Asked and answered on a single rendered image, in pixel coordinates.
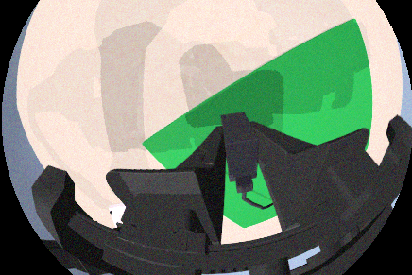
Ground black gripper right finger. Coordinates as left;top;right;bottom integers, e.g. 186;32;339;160
250;121;369;232

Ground black connector plug with cable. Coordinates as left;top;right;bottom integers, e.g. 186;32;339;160
220;112;274;209

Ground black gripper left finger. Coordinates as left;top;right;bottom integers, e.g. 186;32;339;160
106;125;226;245

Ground green circuit board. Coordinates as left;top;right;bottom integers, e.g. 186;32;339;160
142;18;373;228

